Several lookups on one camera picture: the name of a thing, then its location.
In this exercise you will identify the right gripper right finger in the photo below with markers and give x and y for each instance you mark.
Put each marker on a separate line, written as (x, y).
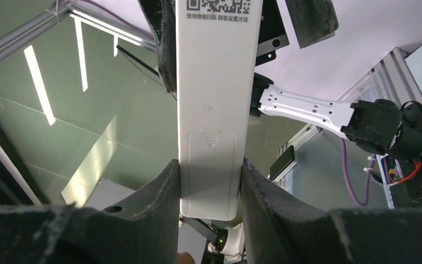
(280, 228)

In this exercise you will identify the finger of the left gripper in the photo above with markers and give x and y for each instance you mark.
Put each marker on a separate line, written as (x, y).
(160, 16)

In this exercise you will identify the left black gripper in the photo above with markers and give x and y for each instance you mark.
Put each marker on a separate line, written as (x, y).
(313, 21)

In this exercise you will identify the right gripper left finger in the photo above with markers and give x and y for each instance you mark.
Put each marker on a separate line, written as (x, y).
(142, 228)

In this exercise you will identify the white remote control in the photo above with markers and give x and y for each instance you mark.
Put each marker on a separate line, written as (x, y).
(216, 48)

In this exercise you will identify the white battery cover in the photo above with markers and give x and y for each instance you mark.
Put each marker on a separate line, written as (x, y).
(208, 174)

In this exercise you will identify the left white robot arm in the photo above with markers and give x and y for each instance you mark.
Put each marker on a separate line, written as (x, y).
(378, 127)

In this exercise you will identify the left electronics board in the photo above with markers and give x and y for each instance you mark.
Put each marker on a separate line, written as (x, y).
(388, 177)

